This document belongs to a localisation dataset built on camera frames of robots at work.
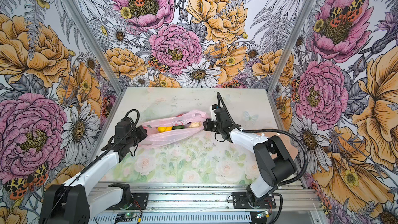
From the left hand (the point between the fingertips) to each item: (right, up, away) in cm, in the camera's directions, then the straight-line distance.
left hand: (147, 134), depth 88 cm
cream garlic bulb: (+26, +4, +8) cm, 27 cm away
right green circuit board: (+58, -33, -17) cm, 69 cm away
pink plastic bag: (+6, -1, -5) cm, 8 cm away
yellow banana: (+8, +2, +4) cm, 10 cm away
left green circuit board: (-4, -34, -17) cm, 38 cm away
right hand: (+31, +4, +2) cm, 32 cm away
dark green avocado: (+15, +3, +8) cm, 18 cm away
